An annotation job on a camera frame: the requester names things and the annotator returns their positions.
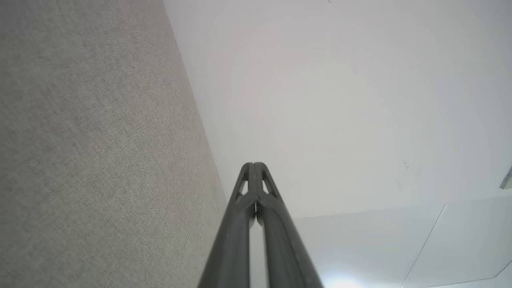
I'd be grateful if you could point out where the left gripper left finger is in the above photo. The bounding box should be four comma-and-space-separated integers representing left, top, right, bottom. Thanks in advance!
198, 162, 256, 288

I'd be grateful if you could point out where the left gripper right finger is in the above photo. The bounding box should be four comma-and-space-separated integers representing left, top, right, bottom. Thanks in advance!
253, 162, 324, 288

